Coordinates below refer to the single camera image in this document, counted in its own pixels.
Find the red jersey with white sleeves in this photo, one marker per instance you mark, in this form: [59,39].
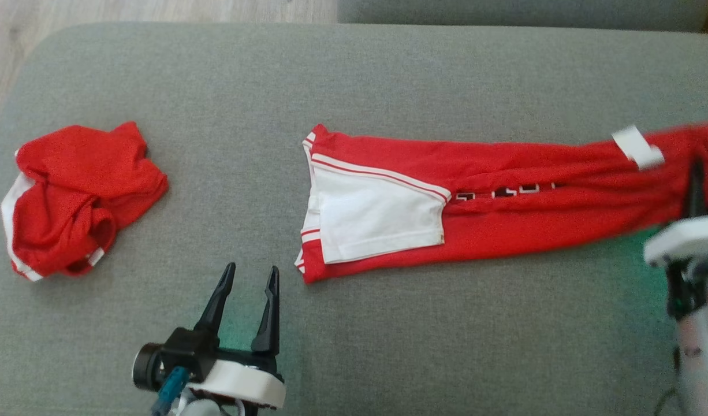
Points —
[504,225]

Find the grey sofa back cushion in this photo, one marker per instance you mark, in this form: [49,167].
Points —
[521,11]

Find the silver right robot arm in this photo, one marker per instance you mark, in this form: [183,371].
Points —
[703,358]

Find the grey sofa seat cushion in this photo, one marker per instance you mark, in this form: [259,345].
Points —
[388,346]

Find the red shorts with white stripes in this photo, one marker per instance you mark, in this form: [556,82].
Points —
[71,185]

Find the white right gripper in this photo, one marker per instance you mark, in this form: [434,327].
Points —
[689,240]

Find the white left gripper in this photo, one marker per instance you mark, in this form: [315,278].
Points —
[250,381]

